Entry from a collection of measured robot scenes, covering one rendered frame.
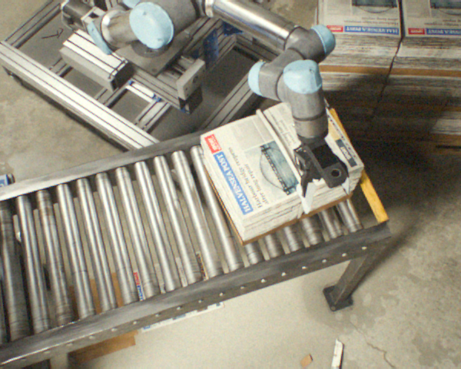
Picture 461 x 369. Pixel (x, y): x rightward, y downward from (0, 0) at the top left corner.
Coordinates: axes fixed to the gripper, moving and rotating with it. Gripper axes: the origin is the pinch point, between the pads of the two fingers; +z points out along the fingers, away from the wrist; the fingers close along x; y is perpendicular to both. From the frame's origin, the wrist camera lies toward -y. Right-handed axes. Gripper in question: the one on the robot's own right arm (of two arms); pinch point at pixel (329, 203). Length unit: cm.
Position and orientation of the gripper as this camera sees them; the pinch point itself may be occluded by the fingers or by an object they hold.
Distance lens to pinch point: 126.5
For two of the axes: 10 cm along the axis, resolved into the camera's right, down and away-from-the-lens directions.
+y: -3.5, -4.6, 8.1
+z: 2.4, 7.9, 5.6
